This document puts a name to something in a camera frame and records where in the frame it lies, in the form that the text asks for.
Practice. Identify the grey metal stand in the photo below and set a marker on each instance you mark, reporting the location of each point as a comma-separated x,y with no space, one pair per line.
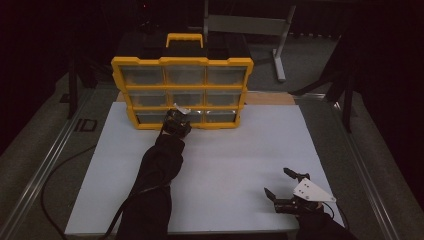
246,25

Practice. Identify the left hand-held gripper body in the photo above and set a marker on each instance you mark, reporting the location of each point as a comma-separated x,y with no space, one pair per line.
176,123

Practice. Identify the person's right hand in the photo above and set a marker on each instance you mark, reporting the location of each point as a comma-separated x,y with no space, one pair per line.
315,216

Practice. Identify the aluminium frame rail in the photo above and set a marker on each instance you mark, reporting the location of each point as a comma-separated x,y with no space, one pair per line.
363,180
43,170

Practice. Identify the black stand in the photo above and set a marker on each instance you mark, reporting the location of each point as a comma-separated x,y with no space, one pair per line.
348,106
72,90

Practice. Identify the person's left hand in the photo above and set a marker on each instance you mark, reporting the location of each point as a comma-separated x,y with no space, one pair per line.
171,138

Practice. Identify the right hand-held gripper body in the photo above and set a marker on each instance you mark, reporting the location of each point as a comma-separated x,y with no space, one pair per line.
313,193

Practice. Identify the yellow black drawer organizer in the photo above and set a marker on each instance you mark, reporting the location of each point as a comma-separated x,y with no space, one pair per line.
146,87

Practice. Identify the wooden board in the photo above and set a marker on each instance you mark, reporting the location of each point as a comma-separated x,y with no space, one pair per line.
270,99

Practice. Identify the group of clear drawers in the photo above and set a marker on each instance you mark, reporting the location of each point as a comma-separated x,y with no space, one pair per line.
143,75

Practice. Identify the dark device with red light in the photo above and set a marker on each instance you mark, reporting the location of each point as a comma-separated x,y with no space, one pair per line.
146,23

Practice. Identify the clear plastic drawer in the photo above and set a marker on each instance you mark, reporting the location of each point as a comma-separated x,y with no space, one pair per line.
197,117

